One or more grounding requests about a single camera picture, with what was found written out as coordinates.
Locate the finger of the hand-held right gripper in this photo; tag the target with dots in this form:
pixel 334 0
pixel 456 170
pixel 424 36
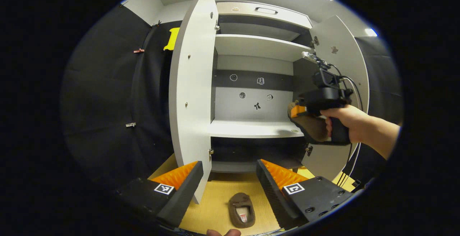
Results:
pixel 298 111

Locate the silver clip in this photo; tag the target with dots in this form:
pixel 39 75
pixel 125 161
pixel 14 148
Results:
pixel 130 124

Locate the brown fuzzy shoe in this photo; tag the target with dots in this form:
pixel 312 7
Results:
pixel 312 128
pixel 238 200

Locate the white cabinet shelf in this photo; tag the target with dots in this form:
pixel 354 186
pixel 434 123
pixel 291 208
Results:
pixel 258 47
pixel 248 128

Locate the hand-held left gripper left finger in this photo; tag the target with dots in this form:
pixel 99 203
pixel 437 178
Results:
pixel 183 196

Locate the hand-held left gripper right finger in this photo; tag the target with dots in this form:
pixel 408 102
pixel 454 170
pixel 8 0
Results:
pixel 273 193

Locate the white cabinet door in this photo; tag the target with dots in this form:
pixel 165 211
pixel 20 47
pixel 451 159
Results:
pixel 350 56
pixel 192 85

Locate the red clip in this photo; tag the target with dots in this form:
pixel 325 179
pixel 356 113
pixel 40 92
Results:
pixel 138 50

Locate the white shoe cabinet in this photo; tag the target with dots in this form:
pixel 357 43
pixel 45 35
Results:
pixel 248 128

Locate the black backdrop cloth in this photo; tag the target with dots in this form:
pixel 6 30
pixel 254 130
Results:
pixel 100 103

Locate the small ceiling light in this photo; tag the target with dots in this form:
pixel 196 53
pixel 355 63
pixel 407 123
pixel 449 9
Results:
pixel 371 32

